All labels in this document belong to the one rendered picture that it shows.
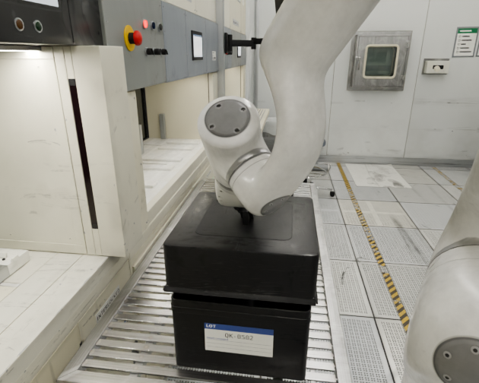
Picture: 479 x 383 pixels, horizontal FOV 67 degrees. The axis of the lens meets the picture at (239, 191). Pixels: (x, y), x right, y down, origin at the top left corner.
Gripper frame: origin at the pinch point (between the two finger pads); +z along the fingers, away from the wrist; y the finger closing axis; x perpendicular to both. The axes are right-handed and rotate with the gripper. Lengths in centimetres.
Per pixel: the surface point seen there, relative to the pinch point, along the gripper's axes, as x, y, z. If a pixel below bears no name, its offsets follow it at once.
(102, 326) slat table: 25.2, 35.0, 20.0
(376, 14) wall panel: -351, -100, 245
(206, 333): 24.9, 6.5, 6.8
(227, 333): 24.4, 2.2, 6.2
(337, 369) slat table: 28.8, -20.6, 16.5
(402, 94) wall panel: -288, -143, 310
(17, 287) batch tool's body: 19, 54, 11
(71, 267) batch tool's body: 12, 46, 18
